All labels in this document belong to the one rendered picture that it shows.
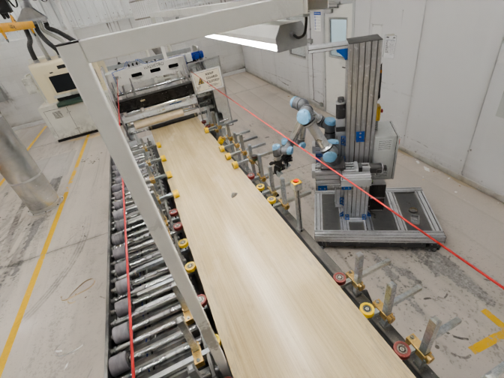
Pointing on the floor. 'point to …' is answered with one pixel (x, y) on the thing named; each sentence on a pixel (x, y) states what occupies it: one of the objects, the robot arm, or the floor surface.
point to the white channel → (198, 30)
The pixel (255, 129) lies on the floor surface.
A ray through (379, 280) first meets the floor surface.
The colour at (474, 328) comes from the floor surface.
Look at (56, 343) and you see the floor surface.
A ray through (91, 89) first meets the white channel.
